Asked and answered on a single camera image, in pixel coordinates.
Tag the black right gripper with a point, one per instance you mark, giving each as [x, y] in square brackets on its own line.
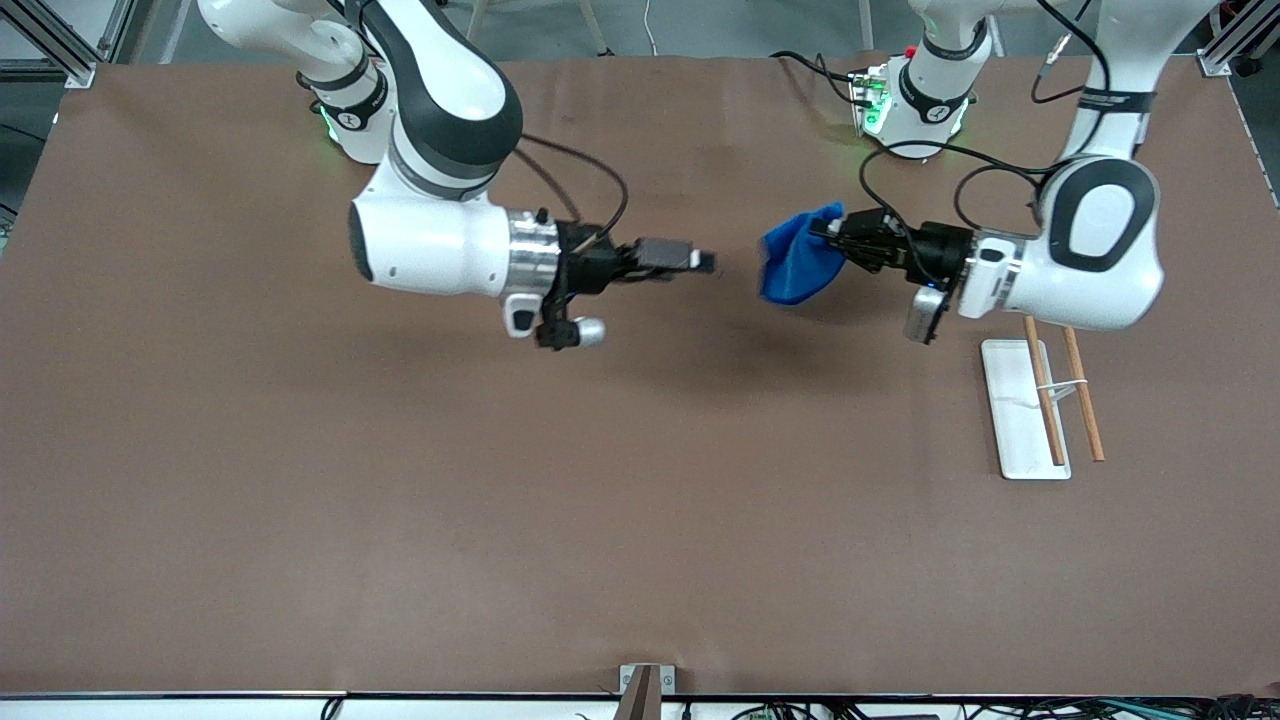
[590, 266]

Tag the aluminium frame profile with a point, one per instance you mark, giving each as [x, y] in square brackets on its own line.
[60, 55]
[1215, 60]

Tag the blue cloth towel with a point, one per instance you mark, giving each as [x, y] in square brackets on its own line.
[795, 265]

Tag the white rack with wooden bars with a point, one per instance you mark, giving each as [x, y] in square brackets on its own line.
[1020, 430]

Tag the grey stand legs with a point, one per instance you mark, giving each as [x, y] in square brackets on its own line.
[595, 28]

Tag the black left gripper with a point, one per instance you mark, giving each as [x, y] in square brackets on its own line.
[938, 251]

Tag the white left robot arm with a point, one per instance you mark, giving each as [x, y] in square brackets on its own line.
[1100, 250]

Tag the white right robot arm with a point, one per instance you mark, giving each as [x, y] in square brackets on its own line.
[430, 240]

